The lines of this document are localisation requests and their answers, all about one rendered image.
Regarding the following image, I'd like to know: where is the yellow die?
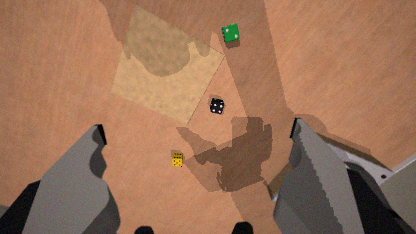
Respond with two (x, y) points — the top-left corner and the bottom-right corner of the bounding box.
(172, 153), (183, 166)

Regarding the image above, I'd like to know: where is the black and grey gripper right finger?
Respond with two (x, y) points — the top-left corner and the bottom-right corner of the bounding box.
(273, 117), (406, 234)

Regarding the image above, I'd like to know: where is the tan square mat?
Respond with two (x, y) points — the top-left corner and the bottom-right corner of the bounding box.
(110, 4), (224, 125)

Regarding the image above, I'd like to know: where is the green die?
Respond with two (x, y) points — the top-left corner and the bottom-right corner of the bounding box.
(222, 23), (240, 43)

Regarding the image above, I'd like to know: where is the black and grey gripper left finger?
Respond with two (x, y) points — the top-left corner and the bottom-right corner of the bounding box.
(0, 124), (121, 234)

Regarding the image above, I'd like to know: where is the black die with white pips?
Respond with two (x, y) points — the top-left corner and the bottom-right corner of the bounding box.
(210, 98), (224, 114)

